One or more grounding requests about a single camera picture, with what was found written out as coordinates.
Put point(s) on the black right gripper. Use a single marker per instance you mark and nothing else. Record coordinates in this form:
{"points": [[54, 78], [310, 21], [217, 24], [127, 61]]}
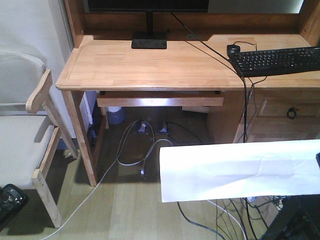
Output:
{"points": [[318, 158]]}

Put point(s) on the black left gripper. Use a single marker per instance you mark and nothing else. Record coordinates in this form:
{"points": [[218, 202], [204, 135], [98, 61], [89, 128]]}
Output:
{"points": [[12, 200]]}

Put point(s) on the white paper sheet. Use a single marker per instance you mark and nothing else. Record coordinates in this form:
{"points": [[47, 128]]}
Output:
{"points": [[239, 170]]}

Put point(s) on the wooden desk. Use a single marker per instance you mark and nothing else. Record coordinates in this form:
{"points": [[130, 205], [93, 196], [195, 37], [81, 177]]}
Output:
{"points": [[191, 71]]}

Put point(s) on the beige cushioned wooden chair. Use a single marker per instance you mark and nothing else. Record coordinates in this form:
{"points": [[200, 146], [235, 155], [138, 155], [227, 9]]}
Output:
{"points": [[30, 125]]}

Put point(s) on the black keyboard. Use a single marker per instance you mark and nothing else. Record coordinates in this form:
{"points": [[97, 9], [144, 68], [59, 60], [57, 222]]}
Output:
{"points": [[273, 62]]}

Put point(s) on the black computer mouse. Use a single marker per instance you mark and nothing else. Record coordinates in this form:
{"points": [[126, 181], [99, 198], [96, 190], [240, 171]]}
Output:
{"points": [[232, 49]]}

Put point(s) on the black computer monitor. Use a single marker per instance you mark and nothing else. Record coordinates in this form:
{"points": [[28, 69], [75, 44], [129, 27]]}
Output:
{"points": [[139, 18]]}

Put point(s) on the black ring drawer pull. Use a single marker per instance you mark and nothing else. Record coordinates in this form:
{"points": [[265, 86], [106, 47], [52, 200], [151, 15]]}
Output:
{"points": [[291, 113]]}

